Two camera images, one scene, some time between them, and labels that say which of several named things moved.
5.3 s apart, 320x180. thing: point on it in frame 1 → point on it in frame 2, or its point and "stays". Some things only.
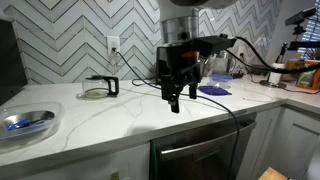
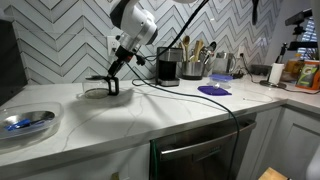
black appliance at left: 12,70 stays
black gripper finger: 193,86 → 118,68
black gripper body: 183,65 → 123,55
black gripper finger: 171,86 → 113,68
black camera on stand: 296,20 stays
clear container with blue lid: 223,80 stays
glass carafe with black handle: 100,86 stays
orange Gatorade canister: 310,79 stays
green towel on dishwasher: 153,160 stays
